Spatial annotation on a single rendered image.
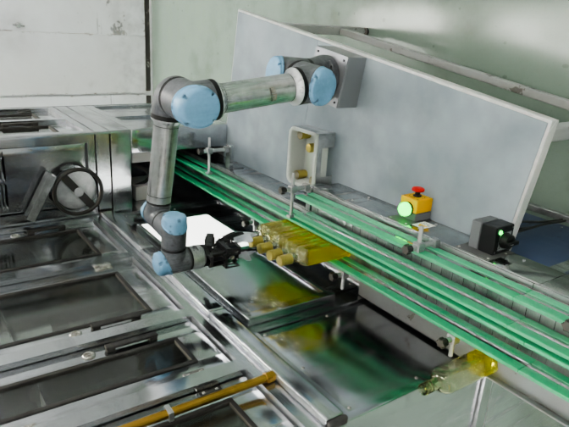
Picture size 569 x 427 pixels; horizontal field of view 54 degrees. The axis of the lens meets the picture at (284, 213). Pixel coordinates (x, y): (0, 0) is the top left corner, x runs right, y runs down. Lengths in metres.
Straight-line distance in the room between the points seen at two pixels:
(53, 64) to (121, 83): 0.60
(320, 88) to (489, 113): 0.49
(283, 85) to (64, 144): 1.15
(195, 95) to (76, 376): 0.79
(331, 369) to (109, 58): 4.29
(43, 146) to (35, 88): 2.79
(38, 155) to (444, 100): 1.62
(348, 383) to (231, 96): 0.84
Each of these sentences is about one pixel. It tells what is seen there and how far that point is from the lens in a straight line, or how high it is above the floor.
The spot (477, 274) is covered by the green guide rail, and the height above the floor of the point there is 0.94.
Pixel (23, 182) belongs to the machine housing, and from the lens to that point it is 2.53.
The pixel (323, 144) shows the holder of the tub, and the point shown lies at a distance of 2.09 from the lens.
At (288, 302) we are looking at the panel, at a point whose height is 1.15.
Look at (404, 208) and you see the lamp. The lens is 1.75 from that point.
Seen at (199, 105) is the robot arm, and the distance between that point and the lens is 1.53.
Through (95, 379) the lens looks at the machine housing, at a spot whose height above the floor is 1.77.
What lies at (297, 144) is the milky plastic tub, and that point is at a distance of 2.21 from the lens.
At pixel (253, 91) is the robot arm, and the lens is 1.63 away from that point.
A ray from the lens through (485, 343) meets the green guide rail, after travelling 1.56.
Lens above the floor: 2.11
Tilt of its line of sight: 34 degrees down
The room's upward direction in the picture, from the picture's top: 100 degrees counter-clockwise
